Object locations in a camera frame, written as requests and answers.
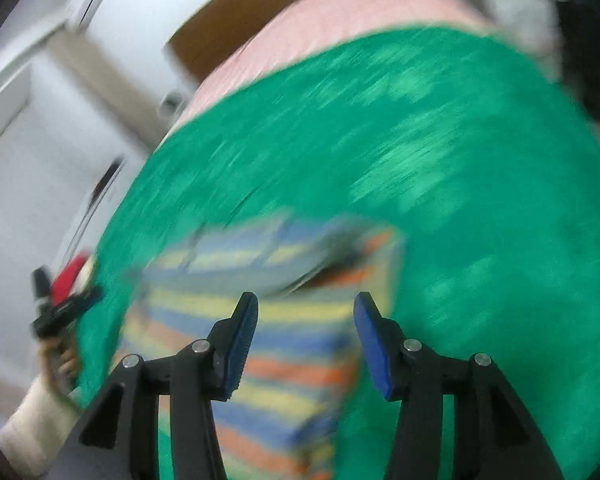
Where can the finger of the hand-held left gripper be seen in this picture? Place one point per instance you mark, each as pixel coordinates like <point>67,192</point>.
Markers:
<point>77,305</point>

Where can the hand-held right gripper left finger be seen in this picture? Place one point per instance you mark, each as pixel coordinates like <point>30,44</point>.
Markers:
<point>237,345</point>

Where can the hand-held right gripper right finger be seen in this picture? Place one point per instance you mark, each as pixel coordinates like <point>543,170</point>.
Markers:
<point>372,345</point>

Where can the striped multicolour small pants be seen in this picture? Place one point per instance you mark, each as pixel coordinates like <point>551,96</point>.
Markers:
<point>290,310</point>

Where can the person's left forearm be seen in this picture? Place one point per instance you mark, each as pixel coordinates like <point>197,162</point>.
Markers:
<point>34,425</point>

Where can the person's left hand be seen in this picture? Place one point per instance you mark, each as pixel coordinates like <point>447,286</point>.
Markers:
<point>62,360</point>

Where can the green blanket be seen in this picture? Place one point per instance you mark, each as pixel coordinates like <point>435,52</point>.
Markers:
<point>430,160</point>

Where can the brown wooden headboard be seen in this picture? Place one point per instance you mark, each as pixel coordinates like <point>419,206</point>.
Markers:
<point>204,45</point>

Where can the pink striped bed sheet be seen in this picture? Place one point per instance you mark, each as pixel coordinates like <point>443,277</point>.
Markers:
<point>330,20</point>

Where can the white plastic bag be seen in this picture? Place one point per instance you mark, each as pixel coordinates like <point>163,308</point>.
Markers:
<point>520,5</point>

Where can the wall socket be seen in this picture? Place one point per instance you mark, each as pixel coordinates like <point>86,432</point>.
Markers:
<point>172,102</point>

